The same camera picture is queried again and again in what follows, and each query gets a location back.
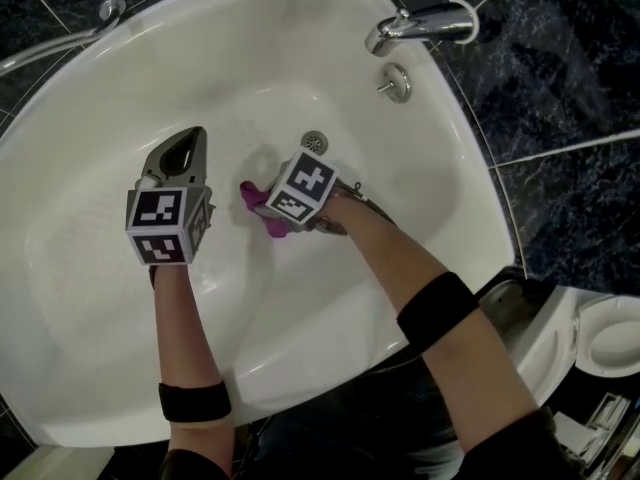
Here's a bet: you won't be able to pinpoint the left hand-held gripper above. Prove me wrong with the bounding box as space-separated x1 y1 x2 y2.
124 126 218 268

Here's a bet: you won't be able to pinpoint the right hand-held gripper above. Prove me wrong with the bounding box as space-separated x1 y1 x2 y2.
253 147 350 238

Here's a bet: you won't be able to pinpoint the purple cleaning cloth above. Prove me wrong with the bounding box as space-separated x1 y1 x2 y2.
238 179 292 240

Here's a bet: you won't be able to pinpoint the white bathtub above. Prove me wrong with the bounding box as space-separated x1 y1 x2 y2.
0 0 519 450

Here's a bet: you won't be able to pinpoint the person's left forearm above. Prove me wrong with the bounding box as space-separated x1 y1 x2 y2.
148 262 237 480

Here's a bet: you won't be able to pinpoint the person's right forearm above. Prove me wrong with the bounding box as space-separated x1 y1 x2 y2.
318 194 542 455

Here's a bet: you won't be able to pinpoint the round tub drain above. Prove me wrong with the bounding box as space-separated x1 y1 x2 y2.
300 129 330 156

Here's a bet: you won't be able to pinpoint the chrome grab bar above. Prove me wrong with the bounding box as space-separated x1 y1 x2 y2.
0 0 128 77

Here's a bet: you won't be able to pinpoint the chrome tub overflow plate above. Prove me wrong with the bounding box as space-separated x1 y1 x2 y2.
375 62 414 104

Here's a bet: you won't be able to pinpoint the person's legs in jeans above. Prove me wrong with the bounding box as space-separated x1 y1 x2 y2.
248 356 462 480

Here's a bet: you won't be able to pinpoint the chrome tub spout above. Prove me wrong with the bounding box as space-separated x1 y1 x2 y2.
363 0 481 59

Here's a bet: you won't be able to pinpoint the person's dark left sleeve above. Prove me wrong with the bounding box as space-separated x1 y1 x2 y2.
159 447 232 480

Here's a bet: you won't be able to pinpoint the person's dark sleeve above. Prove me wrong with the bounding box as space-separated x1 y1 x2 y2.
459 406 587 480
159 447 232 480

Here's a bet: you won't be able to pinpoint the white toilet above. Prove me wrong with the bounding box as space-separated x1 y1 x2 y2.
478 276 640 410

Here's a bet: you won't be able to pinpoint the person's dark right sleeve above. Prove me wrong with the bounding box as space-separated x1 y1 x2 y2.
459 406 587 480

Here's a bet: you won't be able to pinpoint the black cable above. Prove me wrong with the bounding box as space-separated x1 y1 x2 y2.
333 180 397 225

